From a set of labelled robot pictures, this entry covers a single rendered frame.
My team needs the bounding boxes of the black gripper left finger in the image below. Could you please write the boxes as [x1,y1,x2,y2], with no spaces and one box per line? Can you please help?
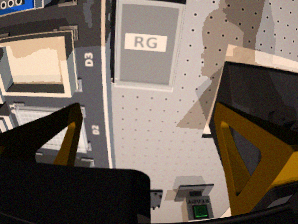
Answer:
[0,103,83,166]

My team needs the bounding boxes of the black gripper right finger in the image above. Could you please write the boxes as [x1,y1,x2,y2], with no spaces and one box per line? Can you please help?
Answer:
[214,102,298,216]

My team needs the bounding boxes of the black rectangular pad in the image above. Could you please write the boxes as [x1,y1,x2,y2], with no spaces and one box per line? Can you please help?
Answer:
[111,0,186,84]

